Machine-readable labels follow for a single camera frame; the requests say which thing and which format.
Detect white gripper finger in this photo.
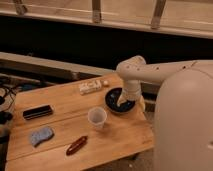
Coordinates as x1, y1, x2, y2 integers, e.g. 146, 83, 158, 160
138, 96, 146, 112
116, 95, 127, 107

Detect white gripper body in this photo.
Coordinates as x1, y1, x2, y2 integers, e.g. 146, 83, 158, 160
122, 80, 141, 100

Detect white ceramic cup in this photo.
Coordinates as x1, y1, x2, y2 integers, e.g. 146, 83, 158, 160
87, 107, 107, 130

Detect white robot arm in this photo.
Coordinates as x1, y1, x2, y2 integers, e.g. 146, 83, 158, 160
116, 56, 213, 171

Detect dark ceramic bowl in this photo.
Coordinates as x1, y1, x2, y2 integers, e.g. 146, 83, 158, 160
105, 87, 135, 115

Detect white rectangular box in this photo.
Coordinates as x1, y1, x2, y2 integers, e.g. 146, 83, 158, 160
79, 80, 102, 95

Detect wooden folding table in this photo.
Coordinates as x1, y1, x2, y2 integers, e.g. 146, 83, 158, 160
5, 74, 153, 171

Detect reddish brown oblong object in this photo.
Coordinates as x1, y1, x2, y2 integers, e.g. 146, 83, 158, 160
66, 136, 88, 156

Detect black rectangular case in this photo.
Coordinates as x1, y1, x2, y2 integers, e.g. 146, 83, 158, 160
23, 105, 53, 120

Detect black cables at left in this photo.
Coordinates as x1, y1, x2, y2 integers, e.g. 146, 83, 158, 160
0, 78, 17, 141

